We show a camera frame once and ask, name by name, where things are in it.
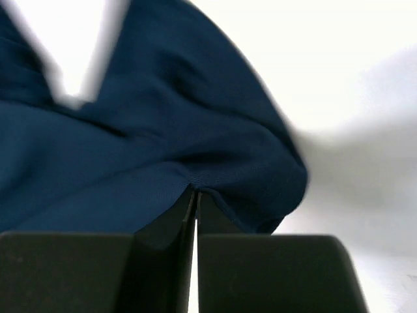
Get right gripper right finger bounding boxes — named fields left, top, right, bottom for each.
left=197, top=194, right=367, bottom=313

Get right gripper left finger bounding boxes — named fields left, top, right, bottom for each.
left=1, top=190, right=195, bottom=313

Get navy blue shorts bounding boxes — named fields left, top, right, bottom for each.
left=1, top=1, right=308, bottom=233

